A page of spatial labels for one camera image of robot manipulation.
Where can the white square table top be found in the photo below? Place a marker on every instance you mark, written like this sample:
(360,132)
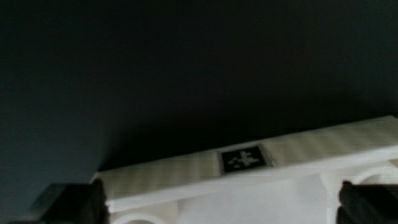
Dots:
(259,183)

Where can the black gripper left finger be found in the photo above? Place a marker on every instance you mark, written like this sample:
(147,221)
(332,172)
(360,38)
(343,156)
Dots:
(69,204)

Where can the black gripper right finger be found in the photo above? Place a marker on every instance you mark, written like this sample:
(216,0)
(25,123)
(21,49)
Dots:
(367,204)

